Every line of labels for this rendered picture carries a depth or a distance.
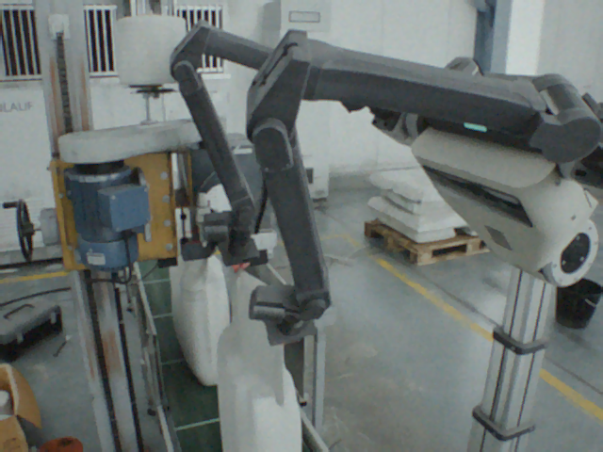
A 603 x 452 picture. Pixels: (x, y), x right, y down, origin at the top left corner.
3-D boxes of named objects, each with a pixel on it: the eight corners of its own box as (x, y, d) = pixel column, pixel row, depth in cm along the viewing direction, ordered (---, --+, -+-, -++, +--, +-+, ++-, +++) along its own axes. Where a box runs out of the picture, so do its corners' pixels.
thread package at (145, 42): (194, 87, 114) (192, 11, 109) (122, 90, 108) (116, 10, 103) (182, 84, 129) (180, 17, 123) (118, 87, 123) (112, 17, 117)
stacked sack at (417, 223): (479, 227, 414) (481, 211, 409) (416, 238, 388) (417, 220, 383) (446, 213, 451) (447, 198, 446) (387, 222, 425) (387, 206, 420)
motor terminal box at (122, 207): (153, 232, 117) (149, 185, 114) (115, 244, 111) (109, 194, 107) (136, 225, 123) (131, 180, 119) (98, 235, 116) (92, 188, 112)
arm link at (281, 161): (290, 121, 56) (286, 72, 64) (241, 131, 57) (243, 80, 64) (334, 319, 88) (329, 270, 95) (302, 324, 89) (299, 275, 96)
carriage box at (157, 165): (179, 258, 146) (172, 152, 136) (60, 274, 134) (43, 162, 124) (167, 232, 167) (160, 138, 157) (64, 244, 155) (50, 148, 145)
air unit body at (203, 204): (215, 247, 144) (213, 194, 139) (199, 249, 142) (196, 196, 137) (212, 241, 147) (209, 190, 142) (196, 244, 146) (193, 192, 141)
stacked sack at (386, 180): (451, 189, 438) (453, 173, 433) (386, 195, 417) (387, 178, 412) (424, 179, 476) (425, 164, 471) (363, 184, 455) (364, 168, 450)
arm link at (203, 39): (186, 16, 94) (184, 8, 102) (166, 80, 100) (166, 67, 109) (378, 85, 112) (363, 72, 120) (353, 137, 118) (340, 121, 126)
